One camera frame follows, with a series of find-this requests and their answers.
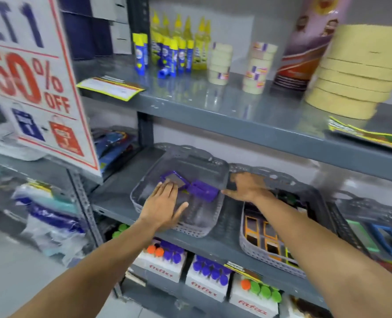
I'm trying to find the pile of clear plastic packets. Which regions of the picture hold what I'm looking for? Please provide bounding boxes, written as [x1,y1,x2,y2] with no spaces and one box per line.
[11,181,88,263]

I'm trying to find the yellow green price label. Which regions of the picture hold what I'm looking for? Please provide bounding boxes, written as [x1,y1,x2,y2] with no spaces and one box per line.
[327,116,392,153]

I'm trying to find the pile of blue packets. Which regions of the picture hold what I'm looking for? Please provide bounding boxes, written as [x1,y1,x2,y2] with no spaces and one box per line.
[92,128,138,173]

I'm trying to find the stack of large masking tape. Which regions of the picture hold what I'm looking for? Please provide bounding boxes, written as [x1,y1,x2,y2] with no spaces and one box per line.
[305,24,392,120]

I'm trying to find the purple plastic box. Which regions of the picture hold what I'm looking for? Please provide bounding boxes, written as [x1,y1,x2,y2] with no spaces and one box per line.
[186,180,220,203]

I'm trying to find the row of yellow glue bottles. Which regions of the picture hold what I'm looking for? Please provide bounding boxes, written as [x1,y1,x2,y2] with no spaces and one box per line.
[150,10,212,70]

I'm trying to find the purple framed mirror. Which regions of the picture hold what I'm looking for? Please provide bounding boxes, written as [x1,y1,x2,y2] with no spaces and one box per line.
[160,171,191,191]

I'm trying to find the grey perforated plastic basket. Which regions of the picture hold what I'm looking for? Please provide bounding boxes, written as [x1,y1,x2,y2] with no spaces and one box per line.
[130,143,230,238]

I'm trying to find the green capped markers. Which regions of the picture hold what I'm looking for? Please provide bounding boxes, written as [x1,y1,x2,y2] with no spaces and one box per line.
[111,223,130,239]

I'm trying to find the stack of white boxes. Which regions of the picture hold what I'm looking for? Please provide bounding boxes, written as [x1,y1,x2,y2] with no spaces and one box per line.
[89,0,132,55]

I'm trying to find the pink printed cylinder canister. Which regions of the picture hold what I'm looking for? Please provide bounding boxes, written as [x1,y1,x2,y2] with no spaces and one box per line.
[273,0,353,92]

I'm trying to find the grey basket with framed mirrors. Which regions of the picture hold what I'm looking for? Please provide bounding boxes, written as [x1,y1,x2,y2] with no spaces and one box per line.
[228,163,337,279]

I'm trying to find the person's left forearm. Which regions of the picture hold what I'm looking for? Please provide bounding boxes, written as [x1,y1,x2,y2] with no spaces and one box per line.
[10,218,165,318]

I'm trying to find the white box orange purple markers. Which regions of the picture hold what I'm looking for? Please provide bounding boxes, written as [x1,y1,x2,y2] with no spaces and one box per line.
[133,239,187,284]

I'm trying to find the grey basket with coloured frames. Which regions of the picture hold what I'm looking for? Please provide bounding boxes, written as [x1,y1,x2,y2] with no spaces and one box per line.
[328,191,392,262]

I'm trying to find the small yellow shelf label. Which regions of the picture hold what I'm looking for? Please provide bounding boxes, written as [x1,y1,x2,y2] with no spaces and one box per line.
[224,261,263,282]

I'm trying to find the grey metal shelf unit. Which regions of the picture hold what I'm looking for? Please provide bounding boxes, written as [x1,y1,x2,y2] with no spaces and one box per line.
[71,0,392,318]

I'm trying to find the stack of labelled tape rolls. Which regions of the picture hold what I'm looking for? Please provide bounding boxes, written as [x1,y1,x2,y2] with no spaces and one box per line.
[242,42,279,95]

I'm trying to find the row of blue glue sticks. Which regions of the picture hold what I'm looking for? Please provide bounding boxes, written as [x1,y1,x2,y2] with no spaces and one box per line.
[132,32,195,79]

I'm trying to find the yellow white price label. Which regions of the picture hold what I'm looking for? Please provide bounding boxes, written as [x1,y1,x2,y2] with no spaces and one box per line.
[76,76,146,102]

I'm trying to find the stack of plain cream tape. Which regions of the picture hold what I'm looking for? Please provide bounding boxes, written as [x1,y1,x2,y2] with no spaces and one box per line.
[208,42,234,86]

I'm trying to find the person's left hand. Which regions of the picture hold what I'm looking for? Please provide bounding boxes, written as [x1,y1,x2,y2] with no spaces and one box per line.
[139,181,190,232]

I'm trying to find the person's right hand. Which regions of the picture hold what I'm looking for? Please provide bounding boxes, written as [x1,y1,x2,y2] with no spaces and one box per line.
[221,172,277,204]

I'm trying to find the stack of dark blue folders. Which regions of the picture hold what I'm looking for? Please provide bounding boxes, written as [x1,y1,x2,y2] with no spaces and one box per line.
[58,0,114,61]

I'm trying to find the person's right forearm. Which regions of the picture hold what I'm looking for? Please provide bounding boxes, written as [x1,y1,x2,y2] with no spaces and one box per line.
[253,192,392,318]

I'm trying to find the grey side shelf unit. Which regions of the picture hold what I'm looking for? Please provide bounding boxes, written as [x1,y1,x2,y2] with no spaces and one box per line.
[0,142,104,252]

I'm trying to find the row of orange framed mirrors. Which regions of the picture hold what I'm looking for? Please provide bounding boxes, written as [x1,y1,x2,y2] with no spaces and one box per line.
[243,210,301,269]

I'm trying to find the green plastic frame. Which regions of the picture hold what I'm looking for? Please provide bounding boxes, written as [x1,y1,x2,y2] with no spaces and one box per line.
[346,219,381,253]

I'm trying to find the white red sale sign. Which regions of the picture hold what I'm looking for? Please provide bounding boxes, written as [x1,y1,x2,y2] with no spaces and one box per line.
[0,0,103,178]

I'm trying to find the white box green markers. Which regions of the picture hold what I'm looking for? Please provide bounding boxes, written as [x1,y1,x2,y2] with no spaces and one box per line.
[228,273,283,318]

